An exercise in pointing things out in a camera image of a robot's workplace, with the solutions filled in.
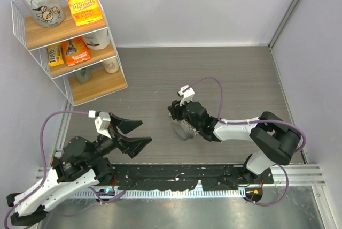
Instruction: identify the grey paper bag with cartoon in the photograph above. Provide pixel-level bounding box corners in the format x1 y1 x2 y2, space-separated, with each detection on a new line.
22 0 66 28

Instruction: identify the orange snack packet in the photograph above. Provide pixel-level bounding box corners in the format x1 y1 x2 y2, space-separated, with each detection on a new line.
61 36 91 67

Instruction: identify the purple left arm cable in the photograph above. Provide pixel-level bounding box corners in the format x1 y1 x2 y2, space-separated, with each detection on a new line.
3 110 126 227

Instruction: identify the white wire shelf rack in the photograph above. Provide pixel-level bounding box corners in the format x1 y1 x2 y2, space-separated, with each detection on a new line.
11 0 128 106

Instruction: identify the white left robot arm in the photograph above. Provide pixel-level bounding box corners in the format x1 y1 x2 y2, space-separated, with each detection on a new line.
4 110 152 228

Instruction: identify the cream white bottle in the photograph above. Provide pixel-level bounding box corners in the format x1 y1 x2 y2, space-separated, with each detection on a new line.
102 57 120 74

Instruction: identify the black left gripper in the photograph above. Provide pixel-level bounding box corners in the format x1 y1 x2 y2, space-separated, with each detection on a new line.
85 112 153 164

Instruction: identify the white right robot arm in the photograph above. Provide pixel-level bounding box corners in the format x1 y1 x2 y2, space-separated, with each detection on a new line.
168 100 302 183

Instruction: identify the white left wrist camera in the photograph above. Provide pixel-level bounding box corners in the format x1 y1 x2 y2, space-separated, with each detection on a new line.
88 110 112 139

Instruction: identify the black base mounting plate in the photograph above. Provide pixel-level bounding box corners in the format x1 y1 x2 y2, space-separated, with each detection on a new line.
83 163 276 191

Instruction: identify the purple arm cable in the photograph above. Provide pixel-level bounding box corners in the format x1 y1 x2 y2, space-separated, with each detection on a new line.
3 110 126 227
186 77 307 207

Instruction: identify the white paper towel roll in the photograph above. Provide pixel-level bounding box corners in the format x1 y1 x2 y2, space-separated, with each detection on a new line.
82 29 110 50

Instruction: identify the green bottle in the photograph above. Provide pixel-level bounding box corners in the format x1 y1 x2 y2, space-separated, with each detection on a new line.
74 67 91 83

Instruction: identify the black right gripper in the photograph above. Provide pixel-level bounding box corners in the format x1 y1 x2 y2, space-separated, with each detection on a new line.
168 96 201 131

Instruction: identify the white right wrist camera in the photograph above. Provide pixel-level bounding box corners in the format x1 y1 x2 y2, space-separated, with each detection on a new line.
178 85 195 106

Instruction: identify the orange yellow snack box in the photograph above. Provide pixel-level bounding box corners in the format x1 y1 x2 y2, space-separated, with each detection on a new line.
67 0 103 26

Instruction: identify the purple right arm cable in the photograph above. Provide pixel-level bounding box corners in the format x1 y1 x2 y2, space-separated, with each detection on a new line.
186 77 307 207

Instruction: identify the yellow candy bag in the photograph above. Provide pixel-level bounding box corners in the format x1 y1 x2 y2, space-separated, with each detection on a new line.
46 43 64 67

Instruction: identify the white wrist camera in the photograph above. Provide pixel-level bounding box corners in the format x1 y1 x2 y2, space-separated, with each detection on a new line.
88 110 112 139
178 85 195 106

